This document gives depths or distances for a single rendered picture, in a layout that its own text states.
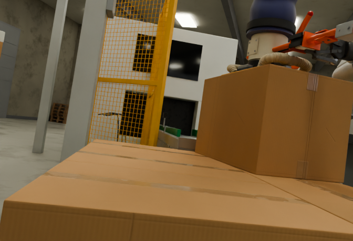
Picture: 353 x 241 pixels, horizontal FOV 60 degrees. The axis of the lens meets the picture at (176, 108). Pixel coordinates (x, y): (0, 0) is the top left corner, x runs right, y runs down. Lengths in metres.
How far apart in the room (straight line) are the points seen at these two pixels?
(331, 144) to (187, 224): 0.92
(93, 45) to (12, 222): 2.04
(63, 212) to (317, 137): 1.00
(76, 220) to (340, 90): 1.11
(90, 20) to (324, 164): 1.91
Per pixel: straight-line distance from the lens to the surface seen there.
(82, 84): 2.42
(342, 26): 1.17
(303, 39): 1.29
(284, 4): 1.51
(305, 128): 1.24
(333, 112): 1.32
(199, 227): 0.50
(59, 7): 4.89
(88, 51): 2.45
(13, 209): 0.50
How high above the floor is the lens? 0.68
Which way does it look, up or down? 3 degrees up
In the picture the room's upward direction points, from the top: 8 degrees clockwise
